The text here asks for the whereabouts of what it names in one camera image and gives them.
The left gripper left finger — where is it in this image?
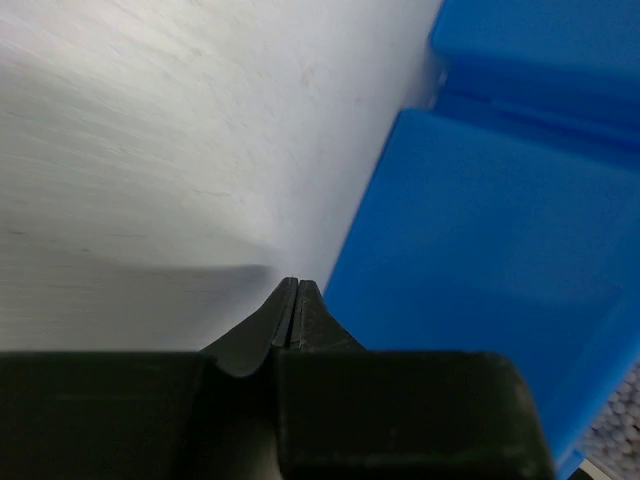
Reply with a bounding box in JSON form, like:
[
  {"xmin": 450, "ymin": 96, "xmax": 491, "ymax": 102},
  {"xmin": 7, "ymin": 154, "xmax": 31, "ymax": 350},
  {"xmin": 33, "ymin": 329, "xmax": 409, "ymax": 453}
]
[{"xmin": 1, "ymin": 277, "xmax": 299, "ymax": 479}]

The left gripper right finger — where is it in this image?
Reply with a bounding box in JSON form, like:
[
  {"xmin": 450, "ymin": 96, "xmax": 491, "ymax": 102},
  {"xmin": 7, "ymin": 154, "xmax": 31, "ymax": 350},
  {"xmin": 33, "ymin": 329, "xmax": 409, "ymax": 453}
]
[{"xmin": 274, "ymin": 280, "xmax": 555, "ymax": 479}]

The blue three-compartment plastic bin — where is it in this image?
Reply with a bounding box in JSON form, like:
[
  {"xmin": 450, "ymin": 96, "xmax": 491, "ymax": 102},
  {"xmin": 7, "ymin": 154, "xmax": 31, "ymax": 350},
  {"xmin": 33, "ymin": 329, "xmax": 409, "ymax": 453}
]
[{"xmin": 325, "ymin": 1, "xmax": 639, "ymax": 478}]

